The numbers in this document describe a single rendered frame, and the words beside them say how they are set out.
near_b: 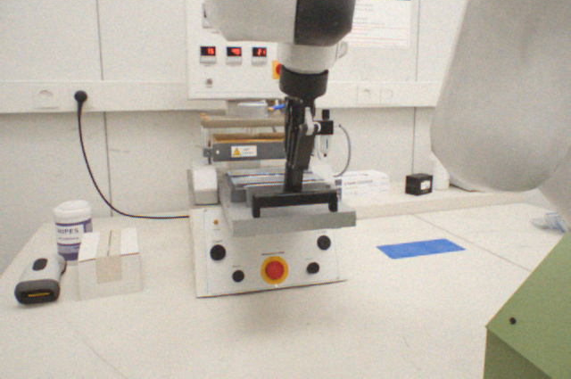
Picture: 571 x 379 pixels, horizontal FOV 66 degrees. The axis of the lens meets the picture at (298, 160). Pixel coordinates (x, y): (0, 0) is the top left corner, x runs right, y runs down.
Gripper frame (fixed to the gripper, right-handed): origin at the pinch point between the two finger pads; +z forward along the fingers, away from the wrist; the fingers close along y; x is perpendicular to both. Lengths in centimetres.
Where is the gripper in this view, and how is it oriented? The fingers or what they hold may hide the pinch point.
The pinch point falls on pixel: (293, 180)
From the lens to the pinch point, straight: 77.2
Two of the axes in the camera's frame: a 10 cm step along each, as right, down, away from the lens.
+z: -0.9, 8.7, 4.8
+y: 2.5, 4.9, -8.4
